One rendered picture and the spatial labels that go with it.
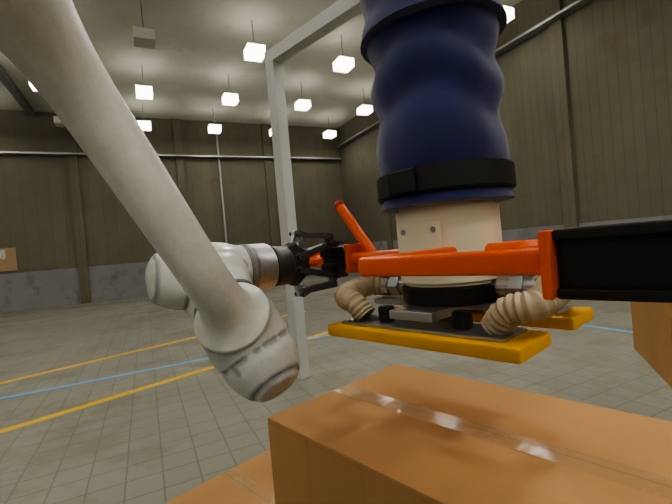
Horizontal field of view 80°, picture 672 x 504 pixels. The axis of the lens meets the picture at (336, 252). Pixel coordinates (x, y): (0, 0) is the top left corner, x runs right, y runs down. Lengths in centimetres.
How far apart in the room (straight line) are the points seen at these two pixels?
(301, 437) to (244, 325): 32
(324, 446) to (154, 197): 48
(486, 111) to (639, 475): 52
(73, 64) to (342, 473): 63
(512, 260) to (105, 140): 39
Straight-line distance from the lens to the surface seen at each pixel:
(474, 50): 68
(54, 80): 46
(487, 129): 65
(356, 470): 68
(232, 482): 150
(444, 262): 39
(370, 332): 65
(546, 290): 32
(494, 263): 37
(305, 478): 81
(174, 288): 63
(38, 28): 44
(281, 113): 413
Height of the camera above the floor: 127
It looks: 1 degrees down
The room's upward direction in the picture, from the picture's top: 5 degrees counter-clockwise
